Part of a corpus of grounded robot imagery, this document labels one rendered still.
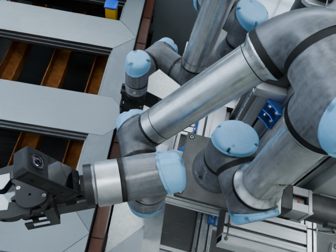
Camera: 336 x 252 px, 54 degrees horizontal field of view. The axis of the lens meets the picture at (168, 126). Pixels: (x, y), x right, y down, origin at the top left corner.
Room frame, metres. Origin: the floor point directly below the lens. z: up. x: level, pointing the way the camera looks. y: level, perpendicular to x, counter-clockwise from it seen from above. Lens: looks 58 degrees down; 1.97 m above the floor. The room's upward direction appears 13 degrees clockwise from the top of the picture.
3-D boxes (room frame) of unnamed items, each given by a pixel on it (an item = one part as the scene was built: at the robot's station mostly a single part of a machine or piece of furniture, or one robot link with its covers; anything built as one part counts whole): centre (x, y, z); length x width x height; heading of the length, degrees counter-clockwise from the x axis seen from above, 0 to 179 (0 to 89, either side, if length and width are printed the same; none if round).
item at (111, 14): (1.26, 0.40, 0.78); 0.05 x 0.05 x 0.19; 4
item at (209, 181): (0.45, -0.18, 1.09); 0.15 x 0.15 x 0.10
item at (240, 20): (0.95, -0.19, 1.20); 0.13 x 0.12 x 0.14; 59
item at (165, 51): (0.74, 0.07, 1.17); 0.11 x 0.11 x 0.08; 59
